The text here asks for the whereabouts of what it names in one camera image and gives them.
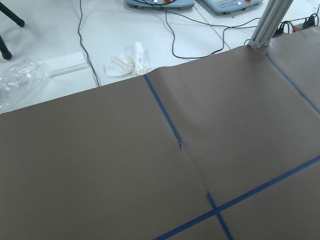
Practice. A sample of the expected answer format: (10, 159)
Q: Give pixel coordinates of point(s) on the crumpled white gloves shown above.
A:
(134, 62)

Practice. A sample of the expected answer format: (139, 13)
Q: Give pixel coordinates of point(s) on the white foam block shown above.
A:
(66, 64)

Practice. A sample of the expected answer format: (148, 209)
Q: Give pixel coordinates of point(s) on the light blue teach pendant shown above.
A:
(225, 7)
(161, 4)

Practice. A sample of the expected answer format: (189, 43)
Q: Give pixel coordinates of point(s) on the clear plastic bag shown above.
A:
(20, 81)

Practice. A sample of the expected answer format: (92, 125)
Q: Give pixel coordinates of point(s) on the black tripod leg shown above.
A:
(6, 54)

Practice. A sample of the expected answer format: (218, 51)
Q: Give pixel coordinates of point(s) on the power strip with plugs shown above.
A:
(293, 26)

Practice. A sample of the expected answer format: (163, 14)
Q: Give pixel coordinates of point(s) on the aluminium extrusion post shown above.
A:
(269, 22)

